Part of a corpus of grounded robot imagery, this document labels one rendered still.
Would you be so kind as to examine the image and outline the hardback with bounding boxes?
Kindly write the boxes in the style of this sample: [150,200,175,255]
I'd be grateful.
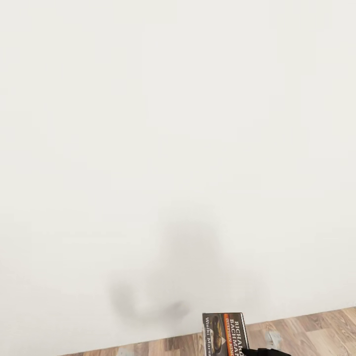
[202,312,250,356]

